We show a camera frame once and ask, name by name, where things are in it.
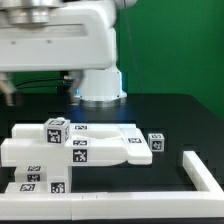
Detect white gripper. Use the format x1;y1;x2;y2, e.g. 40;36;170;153
0;2;116;100

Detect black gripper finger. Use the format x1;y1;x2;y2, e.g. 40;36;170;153
0;72;17;106

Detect white chair back frame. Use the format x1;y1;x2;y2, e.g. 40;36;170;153
0;123;153;167

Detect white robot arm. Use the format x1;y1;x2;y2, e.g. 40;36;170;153
0;0;138;106

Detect black cables on table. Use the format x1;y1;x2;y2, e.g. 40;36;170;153
13;78;76;90

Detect white U-shaped obstacle frame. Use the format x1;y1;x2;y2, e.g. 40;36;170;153
0;151;224;220

